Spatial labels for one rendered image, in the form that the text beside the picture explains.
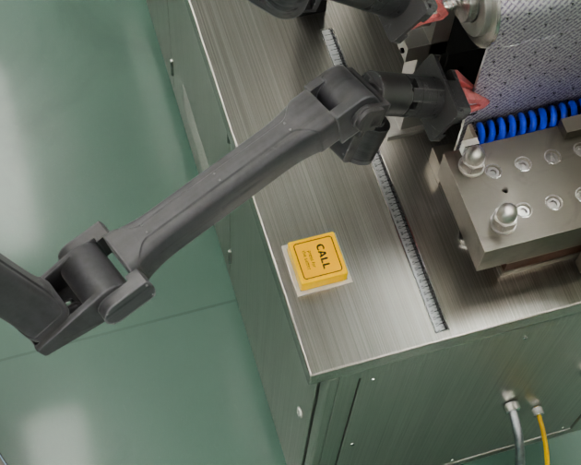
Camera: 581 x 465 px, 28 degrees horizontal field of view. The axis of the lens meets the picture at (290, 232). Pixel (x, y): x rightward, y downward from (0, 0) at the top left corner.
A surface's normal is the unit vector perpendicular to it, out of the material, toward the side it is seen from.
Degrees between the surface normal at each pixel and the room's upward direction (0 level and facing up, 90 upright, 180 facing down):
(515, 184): 0
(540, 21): 90
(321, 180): 0
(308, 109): 11
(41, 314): 72
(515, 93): 90
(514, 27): 90
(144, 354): 0
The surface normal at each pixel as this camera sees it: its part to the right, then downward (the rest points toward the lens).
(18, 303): 0.64, 0.62
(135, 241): -0.15, -0.47
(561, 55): 0.29, 0.86
